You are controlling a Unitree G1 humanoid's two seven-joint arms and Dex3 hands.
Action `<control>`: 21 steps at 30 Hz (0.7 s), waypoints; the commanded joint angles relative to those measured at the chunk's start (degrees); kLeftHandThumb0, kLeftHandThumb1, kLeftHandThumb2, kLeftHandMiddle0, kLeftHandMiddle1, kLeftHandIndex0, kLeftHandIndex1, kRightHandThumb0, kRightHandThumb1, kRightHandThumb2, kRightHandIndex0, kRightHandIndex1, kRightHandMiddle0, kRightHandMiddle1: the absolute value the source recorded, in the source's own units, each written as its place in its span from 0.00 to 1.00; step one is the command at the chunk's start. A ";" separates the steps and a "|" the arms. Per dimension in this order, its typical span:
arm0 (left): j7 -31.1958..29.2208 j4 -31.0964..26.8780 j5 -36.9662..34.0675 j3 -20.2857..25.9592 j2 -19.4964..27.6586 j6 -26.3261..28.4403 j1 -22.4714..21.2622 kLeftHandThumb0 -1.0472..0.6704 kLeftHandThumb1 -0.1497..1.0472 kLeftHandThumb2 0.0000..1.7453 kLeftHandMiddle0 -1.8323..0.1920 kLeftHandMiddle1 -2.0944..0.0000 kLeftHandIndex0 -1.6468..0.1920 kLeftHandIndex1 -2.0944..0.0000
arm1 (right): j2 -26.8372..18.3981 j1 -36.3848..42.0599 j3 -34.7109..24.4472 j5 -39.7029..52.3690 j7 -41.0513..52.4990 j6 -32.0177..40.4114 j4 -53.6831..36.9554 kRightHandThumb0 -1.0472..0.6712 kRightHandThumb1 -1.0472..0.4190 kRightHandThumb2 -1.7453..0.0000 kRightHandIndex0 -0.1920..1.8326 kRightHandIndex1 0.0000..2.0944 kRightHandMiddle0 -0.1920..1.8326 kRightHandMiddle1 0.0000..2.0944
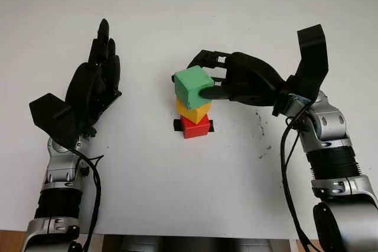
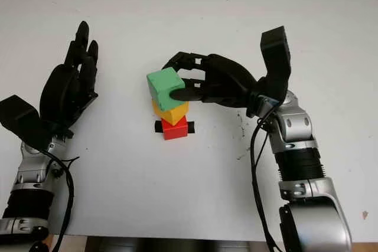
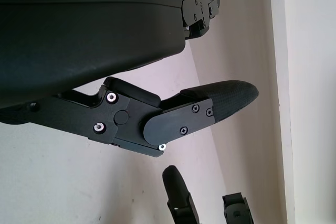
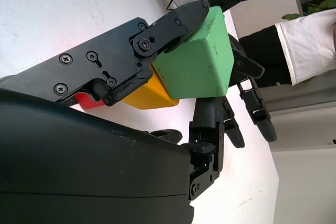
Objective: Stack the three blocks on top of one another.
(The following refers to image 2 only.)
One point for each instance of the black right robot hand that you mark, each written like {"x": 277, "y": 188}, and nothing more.
{"x": 227, "y": 83}

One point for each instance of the dark robot torso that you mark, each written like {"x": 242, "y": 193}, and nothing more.
{"x": 177, "y": 245}

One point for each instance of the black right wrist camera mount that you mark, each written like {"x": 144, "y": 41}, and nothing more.
{"x": 277, "y": 60}

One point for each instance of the black tape strip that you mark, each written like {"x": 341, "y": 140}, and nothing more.
{"x": 158, "y": 127}

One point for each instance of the red cube block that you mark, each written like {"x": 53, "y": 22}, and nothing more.
{"x": 175, "y": 131}

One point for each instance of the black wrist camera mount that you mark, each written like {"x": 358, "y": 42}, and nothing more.
{"x": 20, "y": 119}
{"x": 277, "y": 60}

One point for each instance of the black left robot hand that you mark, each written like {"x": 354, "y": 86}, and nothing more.
{"x": 62, "y": 95}

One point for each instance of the green cube block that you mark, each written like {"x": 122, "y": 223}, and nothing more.
{"x": 162, "y": 86}

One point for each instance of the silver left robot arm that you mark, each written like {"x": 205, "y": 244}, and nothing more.
{"x": 29, "y": 175}

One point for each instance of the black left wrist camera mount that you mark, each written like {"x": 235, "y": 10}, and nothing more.
{"x": 20, "y": 119}

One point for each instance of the yellow cube block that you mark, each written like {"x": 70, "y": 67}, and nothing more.
{"x": 177, "y": 113}

